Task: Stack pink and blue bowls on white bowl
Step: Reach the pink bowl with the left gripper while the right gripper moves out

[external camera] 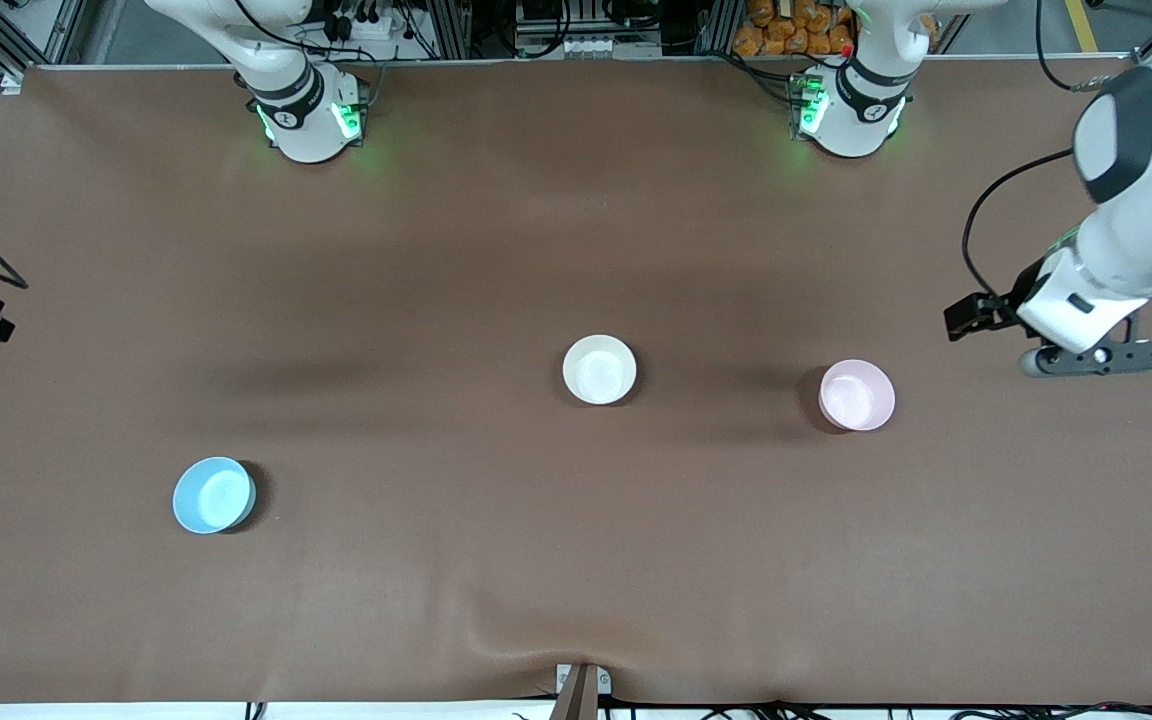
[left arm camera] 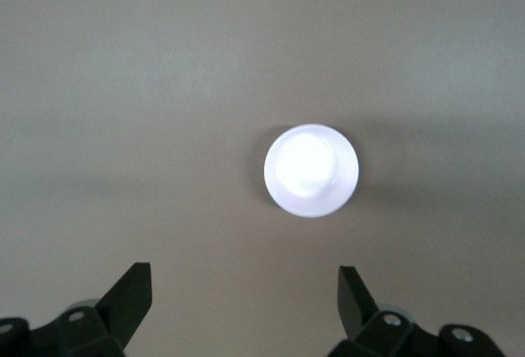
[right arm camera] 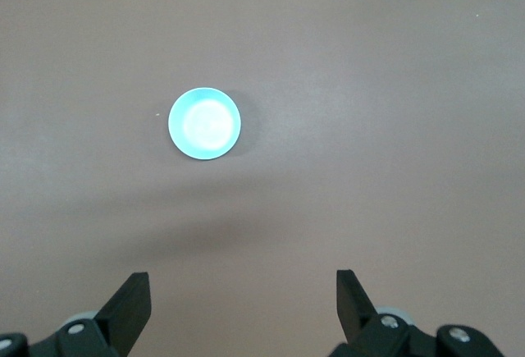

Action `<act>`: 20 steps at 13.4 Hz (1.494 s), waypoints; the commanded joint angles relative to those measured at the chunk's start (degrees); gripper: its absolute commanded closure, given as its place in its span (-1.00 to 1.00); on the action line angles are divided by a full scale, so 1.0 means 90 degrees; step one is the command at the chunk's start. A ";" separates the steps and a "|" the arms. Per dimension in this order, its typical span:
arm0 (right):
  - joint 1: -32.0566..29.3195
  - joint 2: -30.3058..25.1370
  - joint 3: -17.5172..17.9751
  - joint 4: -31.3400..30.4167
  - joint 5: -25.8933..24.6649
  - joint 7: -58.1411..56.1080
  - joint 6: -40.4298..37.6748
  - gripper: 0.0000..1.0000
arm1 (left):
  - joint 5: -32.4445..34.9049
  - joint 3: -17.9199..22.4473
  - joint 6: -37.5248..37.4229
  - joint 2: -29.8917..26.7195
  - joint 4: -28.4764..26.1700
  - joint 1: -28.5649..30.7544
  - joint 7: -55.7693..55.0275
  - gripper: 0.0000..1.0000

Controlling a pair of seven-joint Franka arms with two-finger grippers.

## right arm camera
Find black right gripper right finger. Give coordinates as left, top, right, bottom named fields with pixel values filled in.
left=336, top=268, right=506, bottom=357

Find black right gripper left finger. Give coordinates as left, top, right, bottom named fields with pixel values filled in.
left=0, top=271, right=153, bottom=357

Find blue bowl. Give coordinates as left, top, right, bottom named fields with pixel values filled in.
left=167, top=86, right=243, bottom=162

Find brown table mat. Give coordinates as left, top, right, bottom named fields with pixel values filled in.
left=0, top=0, right=525, bottom=357

